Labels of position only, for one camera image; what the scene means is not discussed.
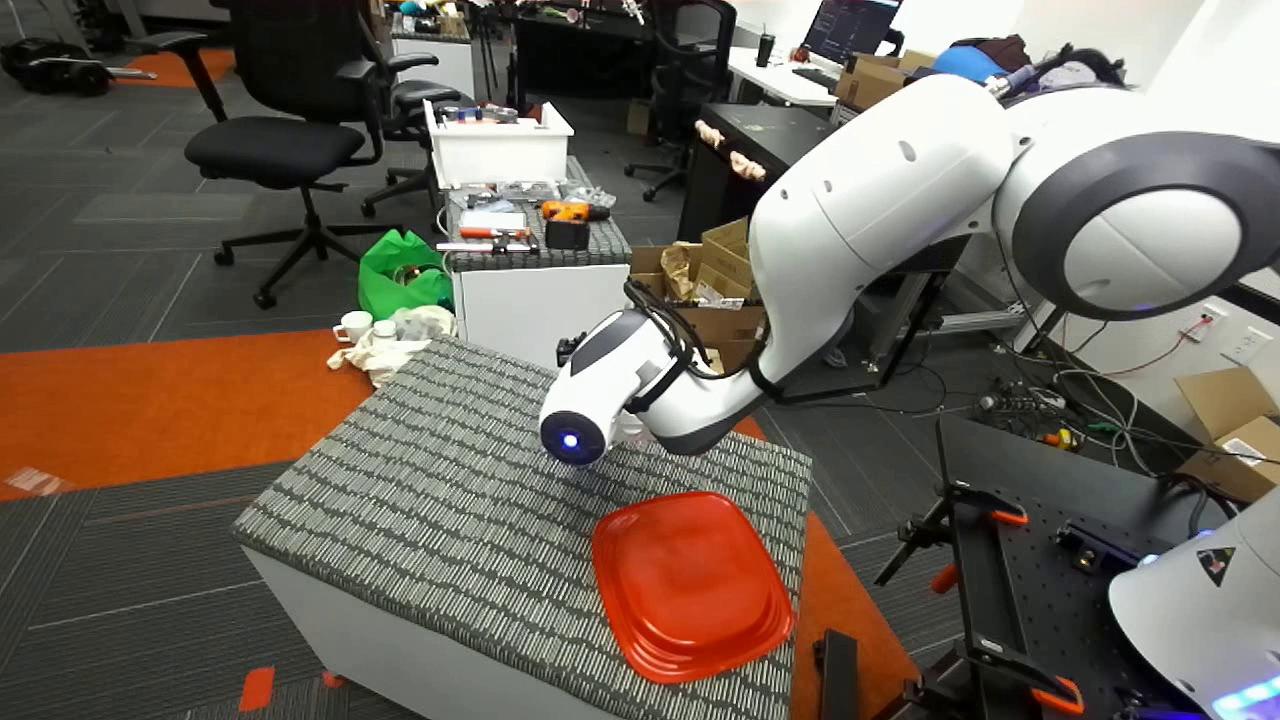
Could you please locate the white plastic bin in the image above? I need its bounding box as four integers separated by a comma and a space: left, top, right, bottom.
423, 98, 576, 190

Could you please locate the heap of open cardboard boxes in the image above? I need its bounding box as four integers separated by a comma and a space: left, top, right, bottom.
629, 217, 770, 377

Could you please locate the white cube with fabric top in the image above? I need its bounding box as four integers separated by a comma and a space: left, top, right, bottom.
440, 156, 634, 371

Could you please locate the cardboard box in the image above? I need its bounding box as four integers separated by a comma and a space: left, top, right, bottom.
834, 50, 938, 112
1174, 366, 1280, 505

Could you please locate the pile of clothing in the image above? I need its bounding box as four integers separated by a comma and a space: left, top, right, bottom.
934, 34, 1133, 101

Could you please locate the monitor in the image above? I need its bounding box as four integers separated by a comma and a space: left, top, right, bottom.
802, 0, 903, 67

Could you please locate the black clamp with orange tips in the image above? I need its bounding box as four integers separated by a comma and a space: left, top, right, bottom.
900, 640, 1087, 720
874, 478, 1031, 594

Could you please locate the aluminium frame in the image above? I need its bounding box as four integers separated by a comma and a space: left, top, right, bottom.
858, 268, 1053, 393

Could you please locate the black dumbbell set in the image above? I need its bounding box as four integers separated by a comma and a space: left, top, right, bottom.
0, 37, 159, 99

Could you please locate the black cabinet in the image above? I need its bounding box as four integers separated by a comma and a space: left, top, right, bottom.
677, 102, 838, 244

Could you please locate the white desk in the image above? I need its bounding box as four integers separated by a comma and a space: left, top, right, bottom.
727, 45, 841, 108

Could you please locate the red plastic plate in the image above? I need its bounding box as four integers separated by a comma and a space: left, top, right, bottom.
591, 490, 799, 686

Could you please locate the white crumpled cloth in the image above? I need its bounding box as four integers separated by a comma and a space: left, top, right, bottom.
326, 305, 460, 388

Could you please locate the black post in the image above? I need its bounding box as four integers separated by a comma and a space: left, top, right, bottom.
812, 629, 862, 720

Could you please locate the white wall socket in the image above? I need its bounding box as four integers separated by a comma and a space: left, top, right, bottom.
1184, 302, 1230, 344
1221, 326, 1274, 367

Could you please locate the black power strip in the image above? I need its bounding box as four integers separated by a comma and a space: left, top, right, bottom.
978, 384, 1069, 419

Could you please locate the green bag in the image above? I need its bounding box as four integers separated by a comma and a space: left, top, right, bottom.
357, 229, 457, 322

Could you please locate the black office chair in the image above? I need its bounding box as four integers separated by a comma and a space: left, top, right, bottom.
624, 0, 738, 203
128, 0, 403, 310
360, 50, 473, 218

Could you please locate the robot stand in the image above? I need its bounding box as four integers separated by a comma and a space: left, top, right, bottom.
880, 414, 1280, 720

